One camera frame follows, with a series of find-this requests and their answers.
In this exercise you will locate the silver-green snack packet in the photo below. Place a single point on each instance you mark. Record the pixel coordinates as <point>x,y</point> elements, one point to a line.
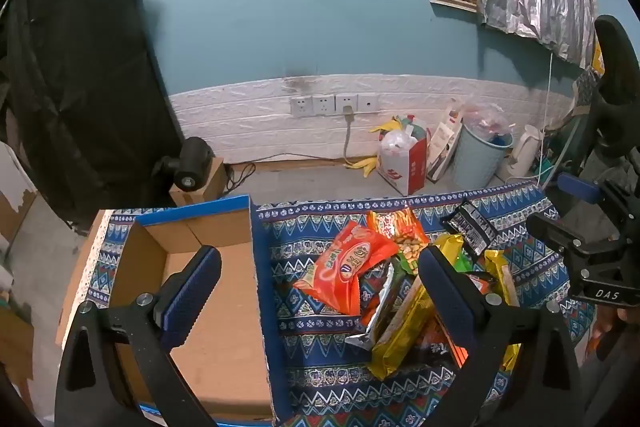
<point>382,302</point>

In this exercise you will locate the white electric kettle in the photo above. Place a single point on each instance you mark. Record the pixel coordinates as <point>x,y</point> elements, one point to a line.
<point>522,152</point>

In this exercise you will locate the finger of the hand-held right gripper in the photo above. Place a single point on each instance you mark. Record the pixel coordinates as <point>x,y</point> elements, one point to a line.
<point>577,187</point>
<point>550,229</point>

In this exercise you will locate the blue-rimmed cardboard box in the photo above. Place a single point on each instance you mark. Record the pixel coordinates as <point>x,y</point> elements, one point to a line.
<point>225,347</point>

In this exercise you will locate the blue patterned blanket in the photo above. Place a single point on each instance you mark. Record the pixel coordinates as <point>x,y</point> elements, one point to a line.
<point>310,342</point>

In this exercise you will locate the person's right hand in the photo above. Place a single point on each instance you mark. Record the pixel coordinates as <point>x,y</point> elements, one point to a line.
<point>606,324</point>

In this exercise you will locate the yellow snack packet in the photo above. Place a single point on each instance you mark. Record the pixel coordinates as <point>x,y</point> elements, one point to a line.
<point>400,342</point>
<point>500,272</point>

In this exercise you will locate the yellow banana peel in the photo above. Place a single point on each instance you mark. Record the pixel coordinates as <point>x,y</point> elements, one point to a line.
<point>387,125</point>
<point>361,165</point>

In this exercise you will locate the white wall outlet plate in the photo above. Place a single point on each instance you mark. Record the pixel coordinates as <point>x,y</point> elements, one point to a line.
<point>368,102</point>

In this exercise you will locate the wooden box with black object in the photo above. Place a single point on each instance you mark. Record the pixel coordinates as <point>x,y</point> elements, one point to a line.
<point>215,179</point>

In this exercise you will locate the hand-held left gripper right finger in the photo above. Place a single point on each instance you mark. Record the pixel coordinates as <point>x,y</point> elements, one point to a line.
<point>447,297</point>

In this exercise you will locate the black silver snack packet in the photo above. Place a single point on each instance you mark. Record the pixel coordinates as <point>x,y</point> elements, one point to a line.
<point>470,224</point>

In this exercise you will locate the red snack packet black script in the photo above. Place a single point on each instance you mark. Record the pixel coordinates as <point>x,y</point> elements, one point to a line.
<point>435,347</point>

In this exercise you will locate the orange peanut snack packet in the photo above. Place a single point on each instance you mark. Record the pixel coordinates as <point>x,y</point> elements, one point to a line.
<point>400,232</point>

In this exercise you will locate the large orange-red snack packet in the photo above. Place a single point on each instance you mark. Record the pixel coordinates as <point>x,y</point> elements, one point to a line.
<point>345,267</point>

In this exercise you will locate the torn white cardboard sheet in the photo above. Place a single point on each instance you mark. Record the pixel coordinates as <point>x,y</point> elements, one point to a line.
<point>12,177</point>

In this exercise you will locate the black office chair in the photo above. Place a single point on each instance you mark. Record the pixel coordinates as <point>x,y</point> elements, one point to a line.
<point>617,57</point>

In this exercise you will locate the light blue trash bin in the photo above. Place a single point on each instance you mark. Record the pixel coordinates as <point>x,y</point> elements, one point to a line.
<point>475,157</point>

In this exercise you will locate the white wall socket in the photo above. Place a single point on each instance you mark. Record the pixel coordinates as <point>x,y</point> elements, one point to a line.
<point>324,104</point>
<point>301,106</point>
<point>340,99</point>

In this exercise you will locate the green chip snack packet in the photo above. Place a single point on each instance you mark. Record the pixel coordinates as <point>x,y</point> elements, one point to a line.
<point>462,264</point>

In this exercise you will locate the white plastic bag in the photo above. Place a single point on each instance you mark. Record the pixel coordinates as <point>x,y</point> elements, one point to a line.
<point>397,142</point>

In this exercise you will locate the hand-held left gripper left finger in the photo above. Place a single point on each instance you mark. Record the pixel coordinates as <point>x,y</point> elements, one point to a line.
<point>192,292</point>

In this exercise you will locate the wooden window ledge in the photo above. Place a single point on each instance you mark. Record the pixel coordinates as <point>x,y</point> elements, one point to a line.
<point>450,2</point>

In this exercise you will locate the clear plastic bin liner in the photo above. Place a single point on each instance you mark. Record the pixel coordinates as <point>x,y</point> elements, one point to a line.
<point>485,117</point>

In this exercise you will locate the red and white paper bag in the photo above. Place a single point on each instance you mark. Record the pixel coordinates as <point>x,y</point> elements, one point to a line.
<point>412,167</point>

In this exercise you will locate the black cloth-covered board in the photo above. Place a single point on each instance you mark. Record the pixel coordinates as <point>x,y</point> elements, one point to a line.
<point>75,82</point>

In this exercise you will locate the white printed booklet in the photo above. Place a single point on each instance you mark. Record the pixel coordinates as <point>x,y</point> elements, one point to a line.
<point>442,147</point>

